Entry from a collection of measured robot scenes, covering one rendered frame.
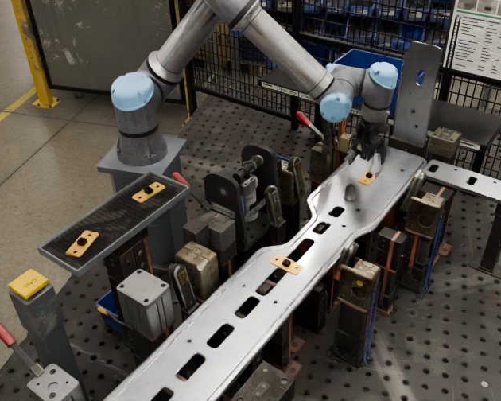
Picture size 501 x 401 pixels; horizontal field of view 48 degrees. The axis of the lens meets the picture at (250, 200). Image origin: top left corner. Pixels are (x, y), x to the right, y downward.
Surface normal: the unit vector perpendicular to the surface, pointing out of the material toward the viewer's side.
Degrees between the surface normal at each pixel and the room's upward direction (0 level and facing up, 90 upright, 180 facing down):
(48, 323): 90
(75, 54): 91
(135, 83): 7
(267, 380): 0
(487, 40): 90
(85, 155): 0
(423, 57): 90
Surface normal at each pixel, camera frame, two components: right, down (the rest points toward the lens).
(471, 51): -0.59, 0.51
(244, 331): -0.03, -0.79
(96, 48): -0.28, 0.62
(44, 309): 0.81, 0.34
